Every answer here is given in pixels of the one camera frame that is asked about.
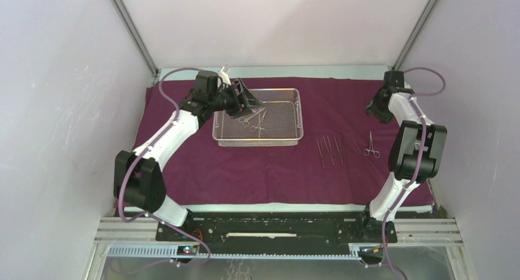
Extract steel surgical scissors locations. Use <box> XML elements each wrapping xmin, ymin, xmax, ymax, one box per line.
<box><xmin>239</xmin><ymin>110</ymin><xmax>267</xmax><ymax>136</ymax></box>

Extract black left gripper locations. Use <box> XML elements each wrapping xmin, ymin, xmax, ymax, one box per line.
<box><xmin>208</xmin><ymin>78</ymin><xmax>262</xmax><ymax>119</ymax></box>

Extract magenta surgical wrap cloth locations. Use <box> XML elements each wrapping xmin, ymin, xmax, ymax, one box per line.
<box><xmin>113</xmin><ymin>77</ymin><xmax>434</xmax><ymax>208</ymax></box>

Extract metal mesh instrument tray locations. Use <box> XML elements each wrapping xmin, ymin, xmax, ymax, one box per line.
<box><xmin>212</xmin><ymin>88</ymin><xmax>304</xmax><ymax>147</ymax></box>

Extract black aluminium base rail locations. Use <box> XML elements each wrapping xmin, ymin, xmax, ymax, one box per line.
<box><xmin>85</xmin><ymin>214</ymin><xmax>472</xmax><ymax>267</ymax></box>

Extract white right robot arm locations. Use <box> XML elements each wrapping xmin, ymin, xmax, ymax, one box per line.
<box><xmin>356</xmin><ymin>70</ymin><xmax>447</xmax><ymax>242</ymax></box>

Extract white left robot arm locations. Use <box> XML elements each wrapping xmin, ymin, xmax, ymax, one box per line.
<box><xmin>113</xmin><ymin>67</ymin><xmax>263</xmax><ymax>241</ymax></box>

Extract steel hemostat clamp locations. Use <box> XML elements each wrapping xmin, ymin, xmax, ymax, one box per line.
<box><xmin>363</xmin><ymin>131</ymin><xmax>380</xmax><ymax>159</ymax></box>

